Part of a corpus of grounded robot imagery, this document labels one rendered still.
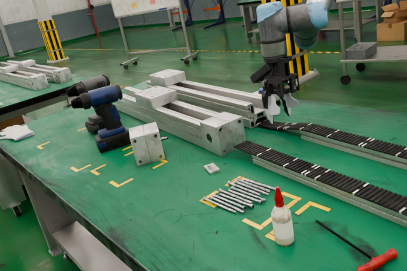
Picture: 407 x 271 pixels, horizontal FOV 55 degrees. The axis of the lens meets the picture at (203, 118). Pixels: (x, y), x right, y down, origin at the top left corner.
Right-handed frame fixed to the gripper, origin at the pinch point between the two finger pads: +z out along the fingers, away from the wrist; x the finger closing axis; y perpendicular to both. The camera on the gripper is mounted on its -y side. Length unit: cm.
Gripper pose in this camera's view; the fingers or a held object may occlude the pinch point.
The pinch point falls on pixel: (278, 115)
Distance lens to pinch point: 127.6
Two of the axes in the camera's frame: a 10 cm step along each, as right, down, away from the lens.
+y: 5.4, 1.8, -8.2
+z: 1.9, 9.3, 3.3
